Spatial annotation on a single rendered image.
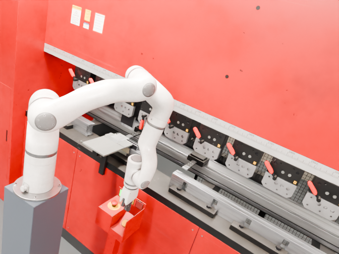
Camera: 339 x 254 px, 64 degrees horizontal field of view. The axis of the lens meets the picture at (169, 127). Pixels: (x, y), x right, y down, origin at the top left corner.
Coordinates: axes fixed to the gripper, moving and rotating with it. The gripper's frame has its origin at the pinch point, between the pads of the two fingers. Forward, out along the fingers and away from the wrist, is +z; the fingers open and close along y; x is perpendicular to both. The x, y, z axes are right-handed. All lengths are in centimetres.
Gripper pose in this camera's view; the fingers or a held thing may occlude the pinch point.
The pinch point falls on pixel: (127, 207)
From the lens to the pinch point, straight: 151.2
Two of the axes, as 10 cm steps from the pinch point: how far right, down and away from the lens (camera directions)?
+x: 8.3, 4.0, -3.8
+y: -5.1, 2.8, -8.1
